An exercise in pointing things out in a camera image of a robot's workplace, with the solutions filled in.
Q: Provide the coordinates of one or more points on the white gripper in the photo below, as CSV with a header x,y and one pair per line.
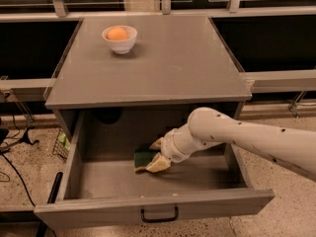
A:
x,y
168,145

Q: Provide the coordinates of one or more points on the green and yellow sponge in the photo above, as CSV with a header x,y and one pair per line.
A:
x,y
142,158

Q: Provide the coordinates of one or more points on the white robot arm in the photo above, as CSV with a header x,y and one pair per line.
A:
x,y
293,149

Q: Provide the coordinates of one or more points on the open grey top drawer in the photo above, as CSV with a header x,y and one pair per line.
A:
x,y
99,186

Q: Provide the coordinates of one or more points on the grey cabinet with counter top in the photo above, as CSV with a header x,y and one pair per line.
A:
x,y
176,60

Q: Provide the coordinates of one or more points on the black bar beside drawer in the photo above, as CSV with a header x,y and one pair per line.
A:
x,y
51,199

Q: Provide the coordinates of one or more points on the white ceramic bowl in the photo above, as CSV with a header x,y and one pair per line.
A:
x,y
121,46

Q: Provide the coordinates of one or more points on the orange fruit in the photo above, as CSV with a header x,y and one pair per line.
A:
x,y
117,33

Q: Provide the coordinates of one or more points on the black stand on floor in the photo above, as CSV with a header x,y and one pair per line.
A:
x,y
7,141

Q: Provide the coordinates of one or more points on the metal window railing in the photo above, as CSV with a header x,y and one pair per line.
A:
x,y
12,10

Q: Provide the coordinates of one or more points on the black drawer handle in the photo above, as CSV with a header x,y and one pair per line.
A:
x,y
159,215

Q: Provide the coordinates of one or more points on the wire basket with green item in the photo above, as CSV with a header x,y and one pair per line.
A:
x,y
61,146

